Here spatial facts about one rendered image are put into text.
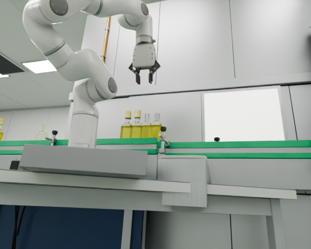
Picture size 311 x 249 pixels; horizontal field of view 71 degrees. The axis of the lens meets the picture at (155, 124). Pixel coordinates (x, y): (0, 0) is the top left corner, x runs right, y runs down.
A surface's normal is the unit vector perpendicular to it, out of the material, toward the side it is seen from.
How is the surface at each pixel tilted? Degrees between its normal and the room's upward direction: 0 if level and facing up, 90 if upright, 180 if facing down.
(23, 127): 90
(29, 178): 90
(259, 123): 90
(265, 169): 90
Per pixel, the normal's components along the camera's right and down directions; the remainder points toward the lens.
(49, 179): 0.23, -0.30
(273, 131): -0.26, -0.32
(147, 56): -0.15, -0.03
